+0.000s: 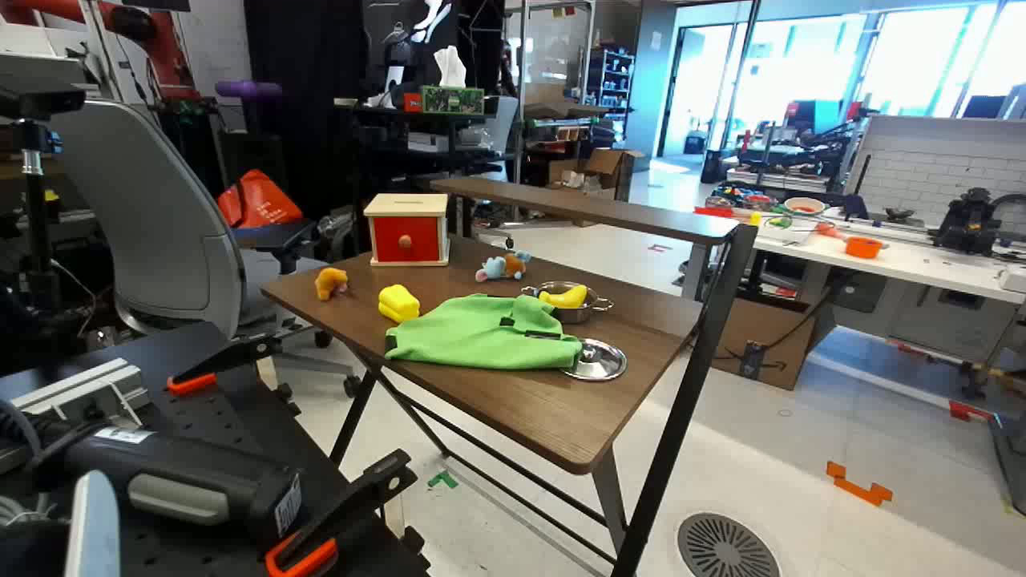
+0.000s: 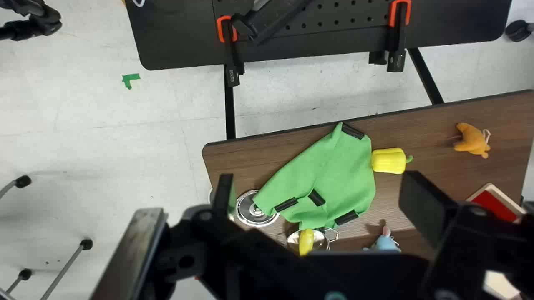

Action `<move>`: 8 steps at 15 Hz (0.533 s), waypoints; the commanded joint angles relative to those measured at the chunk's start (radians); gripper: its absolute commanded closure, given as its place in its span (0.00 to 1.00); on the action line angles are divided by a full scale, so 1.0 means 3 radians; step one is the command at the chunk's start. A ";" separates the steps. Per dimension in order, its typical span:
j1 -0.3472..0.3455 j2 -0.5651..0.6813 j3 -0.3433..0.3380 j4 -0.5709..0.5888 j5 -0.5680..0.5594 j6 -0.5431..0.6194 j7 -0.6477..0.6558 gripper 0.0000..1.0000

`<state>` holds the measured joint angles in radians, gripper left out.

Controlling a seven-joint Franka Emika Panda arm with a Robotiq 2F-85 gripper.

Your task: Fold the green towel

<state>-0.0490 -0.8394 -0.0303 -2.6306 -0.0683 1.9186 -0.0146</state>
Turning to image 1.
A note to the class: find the green cloth towel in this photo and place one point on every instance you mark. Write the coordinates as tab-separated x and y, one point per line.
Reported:
482	337

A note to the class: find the blue plush toy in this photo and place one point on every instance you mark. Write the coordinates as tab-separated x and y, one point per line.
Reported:
500	268

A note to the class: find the yellow toy banana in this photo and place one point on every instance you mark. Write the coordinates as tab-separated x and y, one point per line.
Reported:
567	301

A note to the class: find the flat metal lid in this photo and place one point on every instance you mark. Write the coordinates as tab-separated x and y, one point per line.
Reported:
601	365

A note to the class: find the raised wooden shelf board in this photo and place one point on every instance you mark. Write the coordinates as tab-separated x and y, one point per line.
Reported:
599	209

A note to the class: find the yellow toy bell pepper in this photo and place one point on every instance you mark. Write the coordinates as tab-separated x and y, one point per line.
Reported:
400	307

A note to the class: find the wooden box with red drawer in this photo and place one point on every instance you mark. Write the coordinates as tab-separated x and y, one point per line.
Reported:
405	229

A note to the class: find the brown cardboard box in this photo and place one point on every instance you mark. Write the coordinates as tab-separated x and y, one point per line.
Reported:
607	172

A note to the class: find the black metal storage rack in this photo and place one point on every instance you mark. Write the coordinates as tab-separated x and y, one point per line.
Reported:
429	148

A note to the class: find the orange plush toy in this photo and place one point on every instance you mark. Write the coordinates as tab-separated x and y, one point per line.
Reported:
329	285

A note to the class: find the green printed box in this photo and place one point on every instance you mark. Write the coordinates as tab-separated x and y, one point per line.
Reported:
452	102

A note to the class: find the cardboard box under white table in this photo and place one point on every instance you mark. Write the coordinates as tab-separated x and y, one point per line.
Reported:
765	342

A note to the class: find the orange fabric seat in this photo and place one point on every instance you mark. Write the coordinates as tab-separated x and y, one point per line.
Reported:
257	201

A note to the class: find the clear plastic container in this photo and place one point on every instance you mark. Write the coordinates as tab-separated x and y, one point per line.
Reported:
796	219

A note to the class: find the black perforated mounting platform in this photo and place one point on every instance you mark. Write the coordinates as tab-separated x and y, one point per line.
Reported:
213	429

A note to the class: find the round metal floor drain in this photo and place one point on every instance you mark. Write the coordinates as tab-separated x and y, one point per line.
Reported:
725	548

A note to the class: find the small orange bowl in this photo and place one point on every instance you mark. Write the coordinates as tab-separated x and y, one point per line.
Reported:
865	248

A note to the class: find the grey plastic chair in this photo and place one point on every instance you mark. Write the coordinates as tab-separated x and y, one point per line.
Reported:
149	225

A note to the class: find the black electronics box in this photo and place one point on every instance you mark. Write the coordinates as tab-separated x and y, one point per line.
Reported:
195	487

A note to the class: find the white work table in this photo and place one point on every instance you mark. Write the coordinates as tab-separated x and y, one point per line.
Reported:
931	264

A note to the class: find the white brick pattern panel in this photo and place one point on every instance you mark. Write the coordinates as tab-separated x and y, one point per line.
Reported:
941	161

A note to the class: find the black machine on white table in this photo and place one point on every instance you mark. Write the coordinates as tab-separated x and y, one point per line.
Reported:
965	224

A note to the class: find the brown wooden table black frame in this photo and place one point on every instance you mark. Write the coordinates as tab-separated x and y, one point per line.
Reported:
532	412

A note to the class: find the white aluminium rail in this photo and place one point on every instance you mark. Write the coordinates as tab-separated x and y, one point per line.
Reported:
74	387

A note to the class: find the black camera stand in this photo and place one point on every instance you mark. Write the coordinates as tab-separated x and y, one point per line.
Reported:
35	214

